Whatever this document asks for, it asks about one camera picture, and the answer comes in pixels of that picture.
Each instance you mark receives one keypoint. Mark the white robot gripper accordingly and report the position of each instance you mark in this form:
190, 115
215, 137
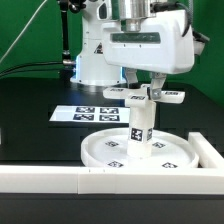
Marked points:
158, 47

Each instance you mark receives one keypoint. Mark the white cross-shaped table base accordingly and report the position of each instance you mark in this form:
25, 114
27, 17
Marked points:
143, 93

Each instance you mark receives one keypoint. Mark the white round table top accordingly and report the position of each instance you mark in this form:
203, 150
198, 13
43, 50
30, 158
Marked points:
108, 148

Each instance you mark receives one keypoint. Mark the white right fence bar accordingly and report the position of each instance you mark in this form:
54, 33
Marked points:
208, 155

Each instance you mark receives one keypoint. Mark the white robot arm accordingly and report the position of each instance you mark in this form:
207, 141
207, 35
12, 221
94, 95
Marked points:
91, 68

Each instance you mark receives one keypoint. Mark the white marker sheet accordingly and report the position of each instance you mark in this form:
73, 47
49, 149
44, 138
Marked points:
90, 114

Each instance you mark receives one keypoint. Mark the black camera stand pole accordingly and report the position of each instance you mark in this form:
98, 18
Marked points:
75, 6

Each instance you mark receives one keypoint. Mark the white fence bar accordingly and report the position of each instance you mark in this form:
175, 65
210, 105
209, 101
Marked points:
208, 155
81, 180

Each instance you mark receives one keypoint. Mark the white front fence bar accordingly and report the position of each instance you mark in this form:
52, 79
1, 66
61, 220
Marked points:
81, 180

